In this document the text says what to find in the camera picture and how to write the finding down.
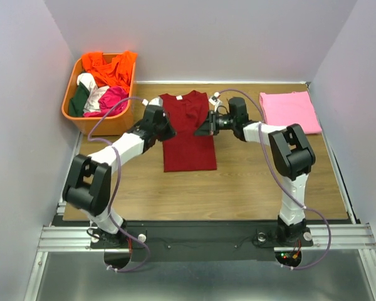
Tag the dark red t shirt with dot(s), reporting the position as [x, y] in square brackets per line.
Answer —
[187, 152]

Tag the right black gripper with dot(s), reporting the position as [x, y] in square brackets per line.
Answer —
[207, 126]

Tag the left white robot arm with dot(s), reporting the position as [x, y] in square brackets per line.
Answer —
[92, 181]

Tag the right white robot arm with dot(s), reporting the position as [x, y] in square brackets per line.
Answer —
[288, 155]

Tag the dark green t shirt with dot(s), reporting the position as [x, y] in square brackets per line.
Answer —
[78, 101]

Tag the white t shirt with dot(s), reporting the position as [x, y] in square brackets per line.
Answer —
[87, 81]

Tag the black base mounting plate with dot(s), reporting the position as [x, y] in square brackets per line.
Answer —
[168, 241]

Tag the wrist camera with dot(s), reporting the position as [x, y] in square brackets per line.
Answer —
[236, 107]
[154, 113]

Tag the folded pink t shirt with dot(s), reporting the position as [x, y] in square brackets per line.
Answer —
[285, 109]

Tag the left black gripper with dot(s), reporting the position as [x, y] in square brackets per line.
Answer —
[171, 132]

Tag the orange t shirt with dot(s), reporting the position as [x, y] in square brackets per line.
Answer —
[116, 72]

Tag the magenta t shirt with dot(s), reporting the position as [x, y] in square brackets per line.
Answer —
[102, 100]

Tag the orange plastic laundry basket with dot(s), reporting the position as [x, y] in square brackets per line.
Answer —
[114, 122]

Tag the aluminium frame rail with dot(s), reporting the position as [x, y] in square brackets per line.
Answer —
[339, 265]

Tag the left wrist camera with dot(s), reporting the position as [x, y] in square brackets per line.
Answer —
[154, 113]

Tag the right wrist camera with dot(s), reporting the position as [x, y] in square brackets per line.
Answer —
[236, 107]

